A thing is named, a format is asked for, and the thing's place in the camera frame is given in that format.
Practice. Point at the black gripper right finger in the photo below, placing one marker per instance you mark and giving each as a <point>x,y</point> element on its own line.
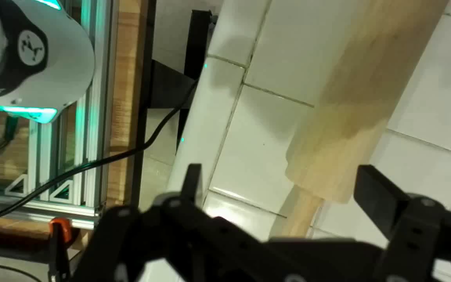
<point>379,190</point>

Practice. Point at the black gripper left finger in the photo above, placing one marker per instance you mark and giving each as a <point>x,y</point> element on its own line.
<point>193,182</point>

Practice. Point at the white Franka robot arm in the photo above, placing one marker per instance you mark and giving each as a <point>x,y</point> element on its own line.
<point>63,52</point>

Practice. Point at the wooden rolling pin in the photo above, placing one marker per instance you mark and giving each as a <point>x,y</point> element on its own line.
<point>360,94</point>

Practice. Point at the wooden base board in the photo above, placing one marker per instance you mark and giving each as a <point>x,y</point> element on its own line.
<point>124,78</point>

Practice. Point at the black metal stand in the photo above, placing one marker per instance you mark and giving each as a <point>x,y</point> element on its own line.
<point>196,47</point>

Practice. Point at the orange black spring clamp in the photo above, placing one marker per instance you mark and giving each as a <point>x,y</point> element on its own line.
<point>58,229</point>

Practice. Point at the aluminium profile frame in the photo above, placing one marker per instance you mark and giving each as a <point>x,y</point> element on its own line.
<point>94,135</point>

